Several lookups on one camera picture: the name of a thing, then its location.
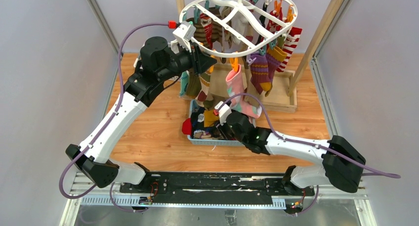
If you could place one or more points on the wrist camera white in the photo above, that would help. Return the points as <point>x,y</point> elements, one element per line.
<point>182,36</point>
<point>222,110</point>

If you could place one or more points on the red patterned sock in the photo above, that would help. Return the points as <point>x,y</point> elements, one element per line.
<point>288,41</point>

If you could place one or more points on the black mounting base plate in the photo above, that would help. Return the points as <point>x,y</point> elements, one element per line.
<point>223,190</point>

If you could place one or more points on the mustard yellow sock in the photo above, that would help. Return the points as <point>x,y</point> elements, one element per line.
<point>210,118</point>

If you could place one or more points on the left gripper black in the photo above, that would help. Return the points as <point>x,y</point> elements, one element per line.
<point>199,60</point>

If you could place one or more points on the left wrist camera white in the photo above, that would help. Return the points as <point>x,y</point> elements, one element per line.
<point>182,36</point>

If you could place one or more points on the olive green sock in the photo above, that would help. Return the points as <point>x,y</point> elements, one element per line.
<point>193,86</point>

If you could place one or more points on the red sock in basket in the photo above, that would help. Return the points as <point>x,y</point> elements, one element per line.
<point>187,127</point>

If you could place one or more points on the mint green sock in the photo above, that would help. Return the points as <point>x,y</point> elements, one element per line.
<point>183,84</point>

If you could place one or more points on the white oval sock hanger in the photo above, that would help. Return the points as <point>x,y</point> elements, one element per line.
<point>238,22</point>

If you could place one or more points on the maroon purple striped sock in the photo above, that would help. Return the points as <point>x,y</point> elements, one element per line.
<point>266,63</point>

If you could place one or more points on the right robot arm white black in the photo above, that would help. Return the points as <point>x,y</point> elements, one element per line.
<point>334,161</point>

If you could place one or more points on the wooden rack frame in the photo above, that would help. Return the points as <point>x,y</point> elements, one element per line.
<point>286,99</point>

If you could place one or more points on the white laundry basket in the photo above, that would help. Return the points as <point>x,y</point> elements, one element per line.
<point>175,77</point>

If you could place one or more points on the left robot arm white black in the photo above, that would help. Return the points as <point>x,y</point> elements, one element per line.
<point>92,156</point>

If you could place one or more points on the blue sock basket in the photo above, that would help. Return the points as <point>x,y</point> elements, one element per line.
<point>210,142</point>

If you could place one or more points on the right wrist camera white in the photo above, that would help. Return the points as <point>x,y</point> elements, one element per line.
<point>222,110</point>

